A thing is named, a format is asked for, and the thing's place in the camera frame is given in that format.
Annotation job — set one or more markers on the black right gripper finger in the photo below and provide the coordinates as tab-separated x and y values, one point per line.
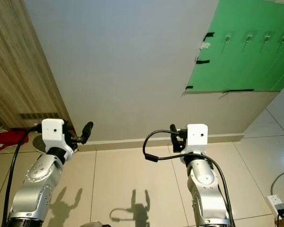
173	130

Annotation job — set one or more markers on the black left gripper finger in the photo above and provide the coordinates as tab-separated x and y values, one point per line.
87	130

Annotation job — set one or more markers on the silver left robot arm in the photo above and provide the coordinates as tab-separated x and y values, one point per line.
38	184

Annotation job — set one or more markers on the short black tape strip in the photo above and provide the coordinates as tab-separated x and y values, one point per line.
203	61
209	35
189	87

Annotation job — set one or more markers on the grey robot leg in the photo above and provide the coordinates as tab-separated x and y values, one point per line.
94	224

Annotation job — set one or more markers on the clear crumpled tape piece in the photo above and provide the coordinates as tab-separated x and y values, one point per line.
205	45

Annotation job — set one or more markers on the wooden cabinet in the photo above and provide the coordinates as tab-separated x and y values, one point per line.
14	61

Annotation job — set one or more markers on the white power strip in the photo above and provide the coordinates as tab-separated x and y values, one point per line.
274	202

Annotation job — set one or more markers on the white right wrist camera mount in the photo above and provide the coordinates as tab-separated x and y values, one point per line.
198	137

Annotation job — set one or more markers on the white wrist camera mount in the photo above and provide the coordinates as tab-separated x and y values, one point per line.
198	137
53	131

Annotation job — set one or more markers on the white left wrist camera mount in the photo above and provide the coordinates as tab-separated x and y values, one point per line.
53	131

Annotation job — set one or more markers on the green wall board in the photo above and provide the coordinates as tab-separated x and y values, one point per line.
241	66

